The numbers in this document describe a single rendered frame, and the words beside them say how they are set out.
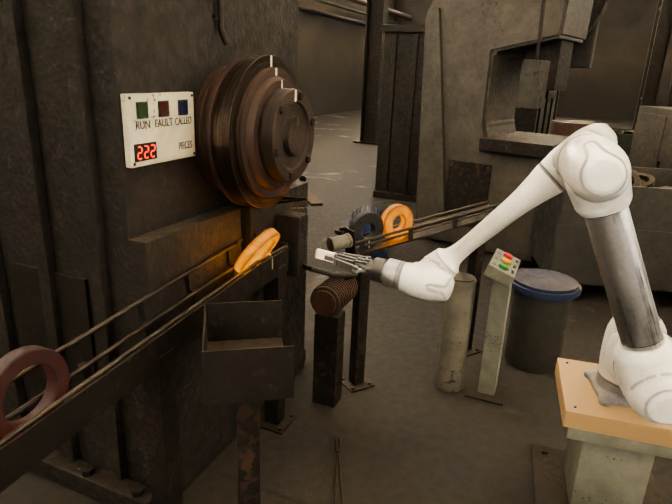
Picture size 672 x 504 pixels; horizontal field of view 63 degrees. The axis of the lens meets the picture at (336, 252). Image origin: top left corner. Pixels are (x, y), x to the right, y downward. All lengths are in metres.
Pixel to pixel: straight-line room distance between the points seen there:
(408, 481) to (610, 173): 1.21
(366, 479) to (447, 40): 3.25
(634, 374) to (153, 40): 1.49
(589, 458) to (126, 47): 1.75
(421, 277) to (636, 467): 0.87
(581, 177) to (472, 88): 2.98
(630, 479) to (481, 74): 3.00
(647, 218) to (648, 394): 2.20
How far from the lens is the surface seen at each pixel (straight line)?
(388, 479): 2.03
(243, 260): 1.73
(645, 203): 3.67
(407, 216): 2.31
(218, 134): 1.61
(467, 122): 4.30
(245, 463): 1.59
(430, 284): 1.64
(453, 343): 2.40
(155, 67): 1.58
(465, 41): 4.33
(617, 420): 1.81
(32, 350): 1.24
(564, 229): 3.57
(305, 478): 2.01
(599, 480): 2.01
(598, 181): 1.36
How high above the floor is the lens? 1.32
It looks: 18 degrees down
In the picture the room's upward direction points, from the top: 2 degrees clockwise
